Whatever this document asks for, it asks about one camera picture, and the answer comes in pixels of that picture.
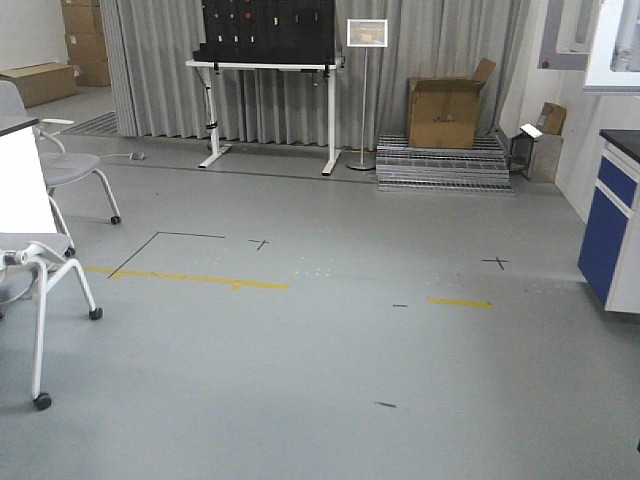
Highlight blue white lab cabinet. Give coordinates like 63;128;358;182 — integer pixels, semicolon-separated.
578;129;639;314

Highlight metal grating stack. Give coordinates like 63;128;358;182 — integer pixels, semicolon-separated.
376;134;513;195

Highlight open cardboard box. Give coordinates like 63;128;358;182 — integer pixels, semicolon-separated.
407;58;496;149

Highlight sign on metal stand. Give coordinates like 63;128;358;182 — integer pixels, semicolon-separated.
347;18;388;171

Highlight black pegboard panel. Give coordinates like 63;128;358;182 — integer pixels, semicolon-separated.
193;0;336;65

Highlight grey curtain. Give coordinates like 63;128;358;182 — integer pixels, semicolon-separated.
101;1;531;149

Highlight grey metal box stand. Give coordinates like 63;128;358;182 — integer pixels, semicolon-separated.
508;124;563;183

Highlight small cardboard box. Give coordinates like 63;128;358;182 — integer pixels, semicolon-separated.
536;102;567;135

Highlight grey office chair far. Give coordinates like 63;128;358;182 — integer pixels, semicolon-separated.
1;80;121;235

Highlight grey office chair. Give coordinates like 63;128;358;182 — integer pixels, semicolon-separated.
1;80;121;235
1;233;103;411

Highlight grey office chair near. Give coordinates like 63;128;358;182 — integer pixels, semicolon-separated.
1;233;103;411

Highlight white lab bench left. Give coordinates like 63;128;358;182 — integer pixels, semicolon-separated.
0;115;57;233

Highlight stacked cardboard boxes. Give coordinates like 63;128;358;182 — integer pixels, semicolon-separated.
61;0;111;87

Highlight cardboard box on floor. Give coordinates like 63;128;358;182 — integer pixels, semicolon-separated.
1;62;77;107

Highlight white frame work table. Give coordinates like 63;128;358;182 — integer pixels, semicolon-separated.
185;59;342;177

